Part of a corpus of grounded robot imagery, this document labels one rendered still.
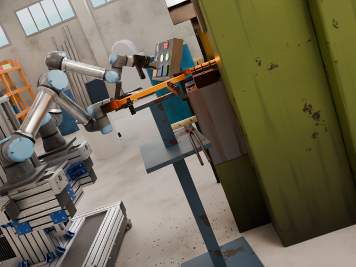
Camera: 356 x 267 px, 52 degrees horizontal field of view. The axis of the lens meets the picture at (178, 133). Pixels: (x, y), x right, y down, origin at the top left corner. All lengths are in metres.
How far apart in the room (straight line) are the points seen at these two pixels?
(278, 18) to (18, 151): 1.38
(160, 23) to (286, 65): 7.86
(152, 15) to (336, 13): 8.02
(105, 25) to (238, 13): 8.15
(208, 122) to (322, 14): 0.79
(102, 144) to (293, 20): 3.65
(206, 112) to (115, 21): 7.82
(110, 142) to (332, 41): 3.74
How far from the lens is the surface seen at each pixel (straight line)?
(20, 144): 1.96
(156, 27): 9.52
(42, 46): 10.29
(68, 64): 2.43
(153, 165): 1.57
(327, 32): 1.72
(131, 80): 8.84
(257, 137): 1.81
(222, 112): 2.02
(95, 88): 5.80
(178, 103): 4.97
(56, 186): 2.05
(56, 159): 2.56
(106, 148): 5.00
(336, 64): 1.75
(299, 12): 1.78
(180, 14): 2.10
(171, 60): 2.57
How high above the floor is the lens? 1.26
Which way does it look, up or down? 15 degrees down
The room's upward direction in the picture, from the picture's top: 22 degrees counter-clockwise
